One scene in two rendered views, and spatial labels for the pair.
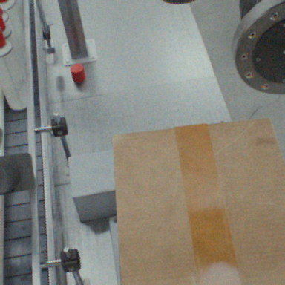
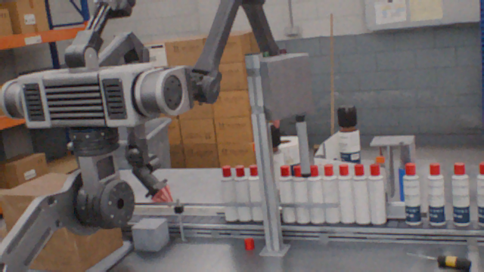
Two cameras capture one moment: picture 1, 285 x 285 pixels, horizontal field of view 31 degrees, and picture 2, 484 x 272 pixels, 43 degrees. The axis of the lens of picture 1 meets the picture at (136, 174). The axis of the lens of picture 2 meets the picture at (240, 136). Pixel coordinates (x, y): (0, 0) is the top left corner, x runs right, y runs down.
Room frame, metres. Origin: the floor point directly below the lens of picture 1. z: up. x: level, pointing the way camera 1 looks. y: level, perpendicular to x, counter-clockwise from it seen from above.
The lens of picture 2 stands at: (1.80, -1.69, 1.66)
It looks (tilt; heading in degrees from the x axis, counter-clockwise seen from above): 12 degrees down; 114
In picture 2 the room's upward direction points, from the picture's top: 7 degrees counter-clockwise
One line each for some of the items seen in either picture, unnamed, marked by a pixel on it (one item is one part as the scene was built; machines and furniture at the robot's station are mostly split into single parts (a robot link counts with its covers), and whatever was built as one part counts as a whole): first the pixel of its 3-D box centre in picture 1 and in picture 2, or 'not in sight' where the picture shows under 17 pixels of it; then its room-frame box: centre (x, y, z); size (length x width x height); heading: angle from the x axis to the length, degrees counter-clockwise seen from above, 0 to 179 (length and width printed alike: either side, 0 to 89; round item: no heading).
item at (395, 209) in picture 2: not in sight; (394, 177); (1.45, 0.35, 1.01); 0.14 x 0.13 x 0.26; 2
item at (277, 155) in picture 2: not in sight; (272, 159); (0.94, 0.52, 1.03); 0.09 x 0.09 x 0.30
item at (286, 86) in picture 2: not in sight; (281, 86); (1.14, 0.16, 1.38); 0.17 x 0.10 x 0.19; 57
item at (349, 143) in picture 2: not in sight; (349, 137); (1.18, 0.85, 1.04); 0.09 x 0.09 x 0.29
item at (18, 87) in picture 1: (7, 69); (229, 193); (0.87, 0.24, 0.98); 0.05 x 0.05 x 0.20
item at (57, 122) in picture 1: (53, 142); (182, 217); (0.71, 0.16, 0.91); 0.07 x 0.03 x 0.16; 92
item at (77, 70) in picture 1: (77, 72); (249, 243); (0.99, 0.11, 0.85); 0.03 x 0.03 x 0.03
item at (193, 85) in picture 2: not in sight; (183, 86); (0.98, -0.20, 1.45); 0.09 x 0.08 x 0.12; 176
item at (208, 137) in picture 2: not in sight; (212, 105); (-0.88, 3.74, 0.70); 1.20 x 0.82 x 1.39; 1
